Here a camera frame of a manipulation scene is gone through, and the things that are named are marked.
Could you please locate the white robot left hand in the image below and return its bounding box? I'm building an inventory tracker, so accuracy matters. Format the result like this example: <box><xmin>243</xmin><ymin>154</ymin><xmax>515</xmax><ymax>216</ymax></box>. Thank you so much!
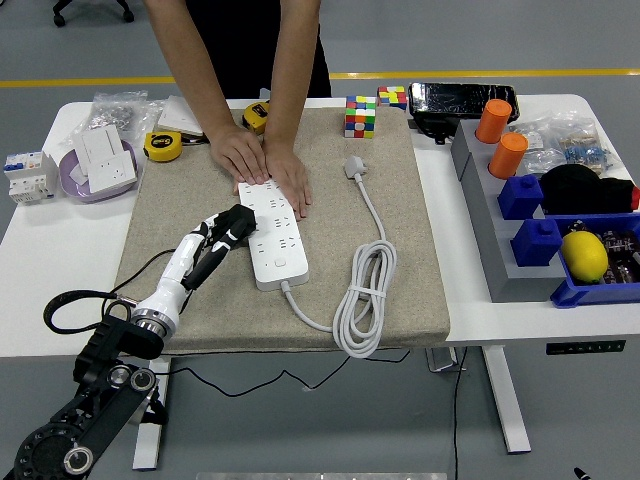
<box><xmin>133</xmin><ymin>209</ymin><xmax>251</xmax><ymax>329</ymax></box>

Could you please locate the yellow tape measure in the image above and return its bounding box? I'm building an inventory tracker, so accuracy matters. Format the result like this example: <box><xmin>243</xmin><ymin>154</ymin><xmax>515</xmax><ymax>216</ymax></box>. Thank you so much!
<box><xmin>143</xmin><ymin>130</ymin><xmax>184</xmax><ymax>163</ymax></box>
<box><xmin>242</xmin><ymin>99</ymin><xmax>274</xmax><ymax>135</ymax></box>

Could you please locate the black office chair base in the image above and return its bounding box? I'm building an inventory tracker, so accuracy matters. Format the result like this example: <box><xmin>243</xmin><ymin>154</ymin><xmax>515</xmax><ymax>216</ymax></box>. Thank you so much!
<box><xmin>52</xmin><ymin>0</ymin><xmax>136</xmax><ymax>29</ymax></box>

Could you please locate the white wall socket panel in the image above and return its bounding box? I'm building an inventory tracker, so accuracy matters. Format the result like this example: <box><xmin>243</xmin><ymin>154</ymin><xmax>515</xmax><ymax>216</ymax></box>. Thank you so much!
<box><xmin>85</xmin><ymin>152</ymin><xmax>137</xmax><ymax>194</ymax></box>

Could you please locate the plastic bag of resistors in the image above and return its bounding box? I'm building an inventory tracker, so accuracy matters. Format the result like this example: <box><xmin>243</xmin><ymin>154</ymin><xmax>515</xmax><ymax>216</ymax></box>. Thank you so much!
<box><xmin>554</xmin><ymin>112</ymin><xmax>624</xmax><ymax>176</ymax></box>

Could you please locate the black table control panel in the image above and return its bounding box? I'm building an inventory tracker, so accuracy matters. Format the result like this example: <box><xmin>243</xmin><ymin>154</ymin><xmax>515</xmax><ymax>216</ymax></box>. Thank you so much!
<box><xmin>545</xmin><ymin>339</ymin><xmax>627</xmax><ymax>356</ymax></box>

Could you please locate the yellow lemon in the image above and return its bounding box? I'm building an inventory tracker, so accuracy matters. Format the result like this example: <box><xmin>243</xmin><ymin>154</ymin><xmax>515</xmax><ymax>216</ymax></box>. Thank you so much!
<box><xmin>559</xmin><ymin>231</ymin><xmax>609</xmax><ymax>284</ymax></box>

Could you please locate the black plug adapter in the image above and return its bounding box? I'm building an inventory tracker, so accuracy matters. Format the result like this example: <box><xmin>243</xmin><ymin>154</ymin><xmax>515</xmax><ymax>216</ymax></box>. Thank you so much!
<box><xmin>222</xmin><ymin>203</ymin><xmax>259</xmax><ymax>236</ymax></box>

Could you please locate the thin black plug cord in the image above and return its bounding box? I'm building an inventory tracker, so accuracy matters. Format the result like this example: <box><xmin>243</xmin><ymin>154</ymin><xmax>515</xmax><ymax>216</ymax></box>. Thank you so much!
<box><xmin>113</xmin><ymin>247</ymin><xmax>177</xmax><ymax>297</ymax></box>

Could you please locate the grey box under table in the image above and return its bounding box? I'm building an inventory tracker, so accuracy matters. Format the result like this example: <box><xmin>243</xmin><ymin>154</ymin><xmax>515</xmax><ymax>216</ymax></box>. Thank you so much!
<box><xmin>425</xmin><ymin>347</ymin><xmax>467</xmax><ymax>374</ymax></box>

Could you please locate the black hanging cable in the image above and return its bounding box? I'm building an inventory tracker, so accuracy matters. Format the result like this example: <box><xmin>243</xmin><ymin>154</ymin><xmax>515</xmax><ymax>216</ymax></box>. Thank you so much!
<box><xmin>452</xmin><ymin>347</ymin><xmax>469</xmax><ymax>480</ymax></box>

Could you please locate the white power strip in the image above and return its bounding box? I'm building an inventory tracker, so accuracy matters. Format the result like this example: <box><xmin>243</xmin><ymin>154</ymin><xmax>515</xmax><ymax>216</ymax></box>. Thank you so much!
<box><xmin>234</xmin><ymin>179</ymin><xmax>310</xmax><ymax>291</ymax></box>

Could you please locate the small colourful puzzle cube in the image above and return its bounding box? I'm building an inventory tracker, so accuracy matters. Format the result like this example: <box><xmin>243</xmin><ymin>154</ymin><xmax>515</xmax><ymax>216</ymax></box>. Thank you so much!
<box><xmin>376</xmin><ymin>85</ymin><xmax>408</xmax><ymax>111</ymax></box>

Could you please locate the shiny black flat device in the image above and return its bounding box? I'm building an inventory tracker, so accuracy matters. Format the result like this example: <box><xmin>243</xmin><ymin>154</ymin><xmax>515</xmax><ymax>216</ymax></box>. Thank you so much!
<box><xmin>407</xmin><ymin>82</ymin><xmax>520</xmax><ymax>124</ymax></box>

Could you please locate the purple bowl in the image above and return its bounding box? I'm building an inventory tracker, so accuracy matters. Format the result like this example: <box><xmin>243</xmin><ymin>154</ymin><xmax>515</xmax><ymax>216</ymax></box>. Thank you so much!
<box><xmin>58</xmin><ymin>138</ymin><xmax>140</xmax><ymax>204</ymax></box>

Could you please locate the plastic bag of screws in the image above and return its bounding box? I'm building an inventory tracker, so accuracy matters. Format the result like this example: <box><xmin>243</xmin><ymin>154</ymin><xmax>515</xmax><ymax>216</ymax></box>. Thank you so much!
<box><xmin>59</xmin><ymin>89</ymin><xmax>166</xmax><ymax>149</ymax></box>

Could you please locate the person's left hand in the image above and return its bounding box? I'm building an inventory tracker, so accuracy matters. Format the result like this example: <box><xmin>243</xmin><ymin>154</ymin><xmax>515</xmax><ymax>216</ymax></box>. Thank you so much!
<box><xmin>263</xmin><ymin>139</ymin><xmax>312</xmax><ymax>221</ymax></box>

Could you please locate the blue square block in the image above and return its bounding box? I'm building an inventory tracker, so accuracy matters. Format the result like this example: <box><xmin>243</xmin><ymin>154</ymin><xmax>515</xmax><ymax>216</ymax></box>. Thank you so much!
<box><xmin>509</xmin><ymin>218</ymin><xmax>564</xmax><ymax>268</ymax></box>
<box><xmin>497</xmin><ymin>173</ymin><xmax>545</xmax><ymax>221</ymax></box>

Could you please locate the black cable under table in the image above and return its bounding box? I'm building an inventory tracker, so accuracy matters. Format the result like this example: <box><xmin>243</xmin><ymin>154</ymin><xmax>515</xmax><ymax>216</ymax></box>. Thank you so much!
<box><xmin>169</xmin><ymin>348</ymin><xmax>412</xmax><ymax>400</ymax></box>

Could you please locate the orange cylinder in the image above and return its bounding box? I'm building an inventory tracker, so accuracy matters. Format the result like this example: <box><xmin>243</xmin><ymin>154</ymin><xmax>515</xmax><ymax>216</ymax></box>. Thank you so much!
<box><xmin>488</xmin><ymin>132</ymin><xmax>529</xmax><ymax>180</ymax></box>
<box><xmin>474</xmin><ymin>98</ymin><xmax>513</xmax><ymax>145</ymax></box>

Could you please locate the white switch panel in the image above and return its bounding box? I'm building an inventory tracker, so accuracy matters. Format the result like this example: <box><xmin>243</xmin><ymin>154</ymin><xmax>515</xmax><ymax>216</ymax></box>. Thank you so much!
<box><xmin>157</xmin><ymin>96</ymin><xmax>206</xmax><ymax>136</ymax></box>

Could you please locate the white circuit breaker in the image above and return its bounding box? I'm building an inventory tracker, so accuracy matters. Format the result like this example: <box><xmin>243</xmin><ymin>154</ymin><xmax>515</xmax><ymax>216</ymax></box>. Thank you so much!
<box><xmin>3</xmin><ymin>151</ymin><xmax>60</xmax><ymax>206</ymax></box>

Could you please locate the white table leg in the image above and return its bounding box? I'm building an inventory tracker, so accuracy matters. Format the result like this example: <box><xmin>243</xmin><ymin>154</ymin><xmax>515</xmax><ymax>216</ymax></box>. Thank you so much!
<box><xmin>482</xmin><ymin>345</ymin><xmax>531</xmax><ymax>455</ymax></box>
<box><xmin>132</xmin><ymin>357</ymin><xmax>172</xmax><ymax>471</ymax></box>

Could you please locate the black device stand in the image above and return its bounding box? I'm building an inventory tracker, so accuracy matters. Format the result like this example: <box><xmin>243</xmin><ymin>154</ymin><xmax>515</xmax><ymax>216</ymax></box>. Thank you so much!
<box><xmin>412</xmin><ymin>115</ymin><xmax>464</xmax><ymax>145</ymax></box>

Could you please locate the clear plastic parts bag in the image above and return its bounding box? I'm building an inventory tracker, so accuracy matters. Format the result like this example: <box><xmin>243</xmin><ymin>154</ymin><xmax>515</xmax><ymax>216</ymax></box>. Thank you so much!
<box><xmin>509</xmin><ymin>119</ymin><xmax>566</xmax><ymax>174</ymax></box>

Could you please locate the white power strip cord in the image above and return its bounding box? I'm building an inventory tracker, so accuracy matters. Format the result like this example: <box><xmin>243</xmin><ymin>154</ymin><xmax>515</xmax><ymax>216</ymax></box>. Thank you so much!
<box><xmin>278</xmin><ymin>154</ymin><xmax>398</xmax><ymax>359</ymax></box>

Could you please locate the blue plastic bin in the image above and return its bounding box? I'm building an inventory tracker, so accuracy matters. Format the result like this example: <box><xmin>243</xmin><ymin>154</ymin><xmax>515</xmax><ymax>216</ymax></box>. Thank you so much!
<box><xmin>549</xmin><ymin>213</ymin><xmax>640</xmax><ymax>309</ymax></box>

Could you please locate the black cloth with red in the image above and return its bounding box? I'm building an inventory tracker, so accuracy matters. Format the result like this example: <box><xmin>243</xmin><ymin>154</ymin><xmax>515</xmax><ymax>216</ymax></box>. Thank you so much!
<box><xmin>538</xmin><ymin>163</ymin><xmax>640</xmax><ymax>216</ymax></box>

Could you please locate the grey stepped block holder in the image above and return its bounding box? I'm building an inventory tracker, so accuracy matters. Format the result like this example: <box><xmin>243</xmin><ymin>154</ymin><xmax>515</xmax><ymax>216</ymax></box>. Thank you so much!
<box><xmin>449</xmin><ymin>119</ymin><xmax>566</xmax><ymax>304</ymax></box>

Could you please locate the grey-brown mat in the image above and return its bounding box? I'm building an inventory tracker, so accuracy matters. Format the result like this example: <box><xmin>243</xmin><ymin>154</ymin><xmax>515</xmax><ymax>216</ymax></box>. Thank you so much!
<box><xmin>113</xmin><ymin>105</ymin><xmax>451</xmax><ymax>357</ymax></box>

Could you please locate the person's right hand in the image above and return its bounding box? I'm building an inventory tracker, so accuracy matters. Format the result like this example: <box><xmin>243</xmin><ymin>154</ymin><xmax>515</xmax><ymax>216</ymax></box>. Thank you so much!
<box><xmin>208</xmin><ymin>122</ymin><xmax>272</xmax><ymax>196</ymax></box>

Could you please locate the person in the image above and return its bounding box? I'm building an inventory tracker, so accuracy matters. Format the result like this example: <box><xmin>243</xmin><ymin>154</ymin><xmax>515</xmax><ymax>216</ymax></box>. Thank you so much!
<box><xmin>187</xmin><ymin>0</ymin><xmax>332</xmax><ymax>101</ymax></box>

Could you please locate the large colourful puzzle cube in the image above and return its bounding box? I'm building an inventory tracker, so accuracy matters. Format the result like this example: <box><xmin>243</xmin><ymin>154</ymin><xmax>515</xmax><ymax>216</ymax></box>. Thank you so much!
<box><xmin>343</xmin><ymin>94</ymin><xmax>377</xmax><ymax>140</ymax></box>

